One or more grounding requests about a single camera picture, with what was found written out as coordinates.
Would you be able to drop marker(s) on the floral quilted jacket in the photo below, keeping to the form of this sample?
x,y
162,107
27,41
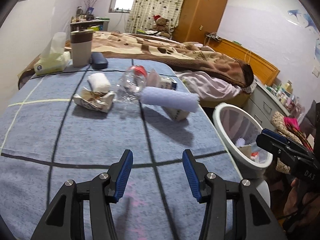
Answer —
x,y
278,122

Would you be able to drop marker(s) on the lace trimmed pillow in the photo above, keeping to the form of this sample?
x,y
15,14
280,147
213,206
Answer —
x,y
248,88

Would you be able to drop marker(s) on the white foam net sleeve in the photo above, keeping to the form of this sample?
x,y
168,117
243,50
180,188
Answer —
x,y
240,142

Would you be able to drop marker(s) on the translucent bin liner bag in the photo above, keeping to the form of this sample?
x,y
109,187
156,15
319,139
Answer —
x,y
245,127

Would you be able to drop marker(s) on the blue leaf wall decal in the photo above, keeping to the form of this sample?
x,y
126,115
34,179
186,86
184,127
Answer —
x,y
302,17

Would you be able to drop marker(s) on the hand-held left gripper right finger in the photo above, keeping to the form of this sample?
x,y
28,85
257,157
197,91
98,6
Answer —
x,y
191,175

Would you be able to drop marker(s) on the blue towel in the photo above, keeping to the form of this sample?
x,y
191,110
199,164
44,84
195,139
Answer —
x,y
170,98

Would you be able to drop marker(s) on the wooden wardrobe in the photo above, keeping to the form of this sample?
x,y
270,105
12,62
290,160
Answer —
x,y
200,10

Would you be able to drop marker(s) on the dark blue glasses case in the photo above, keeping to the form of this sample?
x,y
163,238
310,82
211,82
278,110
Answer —
x,y
98,60

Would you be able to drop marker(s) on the white power strip with plugs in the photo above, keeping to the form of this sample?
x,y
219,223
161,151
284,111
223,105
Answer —
x,y
213,37

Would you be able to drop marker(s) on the grey shelf unit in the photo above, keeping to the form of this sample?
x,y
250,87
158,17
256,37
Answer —
x,y
85,25

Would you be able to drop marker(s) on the pale pink quilt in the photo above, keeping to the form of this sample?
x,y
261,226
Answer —
x,y
207,85

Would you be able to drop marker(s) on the paper carton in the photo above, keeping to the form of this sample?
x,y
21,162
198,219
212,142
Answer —
x,y
92,101

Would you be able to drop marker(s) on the white paper roll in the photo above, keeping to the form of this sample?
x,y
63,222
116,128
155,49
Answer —
x,y
100,82

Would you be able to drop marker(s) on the white wall switch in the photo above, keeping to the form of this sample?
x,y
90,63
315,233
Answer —
x,y
316,72

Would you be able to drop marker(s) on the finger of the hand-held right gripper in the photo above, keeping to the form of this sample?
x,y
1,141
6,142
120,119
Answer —
x,y
272,133
267,142

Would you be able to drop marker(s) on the vase with dry branches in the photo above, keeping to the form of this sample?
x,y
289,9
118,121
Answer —
x,y
91,2

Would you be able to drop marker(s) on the row of bottles and boxes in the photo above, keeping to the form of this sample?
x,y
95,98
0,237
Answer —
x,y
285,95

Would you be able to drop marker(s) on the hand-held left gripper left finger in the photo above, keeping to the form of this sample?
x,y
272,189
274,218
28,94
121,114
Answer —
x,y
123,175

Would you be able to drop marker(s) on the patterned curtain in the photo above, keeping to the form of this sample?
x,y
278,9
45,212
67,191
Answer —
x,y
150,5

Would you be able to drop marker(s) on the wooden bed headboard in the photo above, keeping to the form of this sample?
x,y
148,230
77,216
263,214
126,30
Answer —
x,y
250,52

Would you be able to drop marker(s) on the white and blue carton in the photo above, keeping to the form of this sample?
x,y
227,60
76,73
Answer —
x,y
165,82

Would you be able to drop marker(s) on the green box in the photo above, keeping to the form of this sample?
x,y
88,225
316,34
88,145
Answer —
x,y
141,31

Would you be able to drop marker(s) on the person's right hand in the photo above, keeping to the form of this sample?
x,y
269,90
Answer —
x,y
300,195

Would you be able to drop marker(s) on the teddy bear with red hat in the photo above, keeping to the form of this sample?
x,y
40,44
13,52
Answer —
x,y
162,25

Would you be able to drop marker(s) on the blue checked table cloth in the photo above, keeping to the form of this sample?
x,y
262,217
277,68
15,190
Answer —
x,y
75,142

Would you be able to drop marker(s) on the grey drawer cabinet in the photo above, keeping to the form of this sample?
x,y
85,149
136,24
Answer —
x,y
260,100

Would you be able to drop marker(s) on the pink plaid cloth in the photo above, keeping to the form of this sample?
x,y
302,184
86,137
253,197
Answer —
x,y
292,125

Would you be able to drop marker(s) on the small window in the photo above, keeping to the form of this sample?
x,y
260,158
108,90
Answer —
x,y
121,3

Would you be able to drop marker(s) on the beige cup with brown band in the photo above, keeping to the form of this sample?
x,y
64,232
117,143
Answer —
x,y
80,52

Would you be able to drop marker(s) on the pale yellow tissue box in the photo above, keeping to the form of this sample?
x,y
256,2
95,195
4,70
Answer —
x,y
50,65

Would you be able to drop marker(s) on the clear bottle with red label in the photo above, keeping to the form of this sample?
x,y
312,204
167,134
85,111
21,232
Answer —
x,y
130,82

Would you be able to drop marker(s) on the brown printed blanket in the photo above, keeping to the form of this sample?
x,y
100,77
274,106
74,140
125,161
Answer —
x,y
162,47

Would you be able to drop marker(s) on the white round waste bin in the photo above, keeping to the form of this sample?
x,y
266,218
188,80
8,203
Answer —
x,y
220,120

